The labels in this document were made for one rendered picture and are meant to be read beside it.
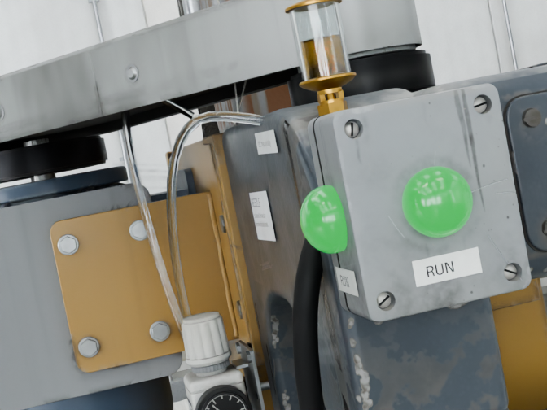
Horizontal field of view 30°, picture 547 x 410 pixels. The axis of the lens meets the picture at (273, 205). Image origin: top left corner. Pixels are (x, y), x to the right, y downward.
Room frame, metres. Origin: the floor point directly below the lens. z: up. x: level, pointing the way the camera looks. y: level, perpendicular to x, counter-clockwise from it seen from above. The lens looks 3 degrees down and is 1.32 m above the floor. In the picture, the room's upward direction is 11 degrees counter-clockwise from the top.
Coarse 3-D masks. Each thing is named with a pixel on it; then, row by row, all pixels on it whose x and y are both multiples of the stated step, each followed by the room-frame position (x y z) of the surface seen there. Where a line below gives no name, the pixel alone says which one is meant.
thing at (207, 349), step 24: (216, 312) 0.68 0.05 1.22; (192, 336) 0.67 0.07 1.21; (216, 336) 0.67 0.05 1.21; (192, 360) 0.67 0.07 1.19; (216, 360) 0.66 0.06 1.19; (240, 360) 0.69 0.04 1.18; (192, 384) 0.66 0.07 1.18; (216, 384) 0.66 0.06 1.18; (240, 384) 0.66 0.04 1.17; (192, 408) 0.66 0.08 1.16; (264, 408) 0.66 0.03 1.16
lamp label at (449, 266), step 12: (456, 252) 0.43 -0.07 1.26; (468, 252) 0.43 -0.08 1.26; (420, 264) 0.43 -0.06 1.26; (432, 264) 0.43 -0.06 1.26; (444, 264) 0.43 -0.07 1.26; (456, 264) 0.43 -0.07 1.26; (468, 264) 0.43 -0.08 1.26; (480, 264) 0.43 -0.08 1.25; (420, 276) 0.43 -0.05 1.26; (432, 276) 0.43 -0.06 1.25; (444, 276) 0.43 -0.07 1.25; (456, 276) 0.43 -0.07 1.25
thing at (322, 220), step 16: (320, 192) 0.44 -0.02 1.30; (336, 192) 0.43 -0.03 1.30; (304, 208) 0.44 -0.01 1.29; (320, 208) 0.43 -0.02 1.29; (336, 208) 0.43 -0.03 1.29; (304, 224) 0.44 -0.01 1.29; (320, 224) 0.43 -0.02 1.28; (336, 224) 0.43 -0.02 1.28; (320, 240) 0.43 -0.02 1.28; (336, 240) 0.43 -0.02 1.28
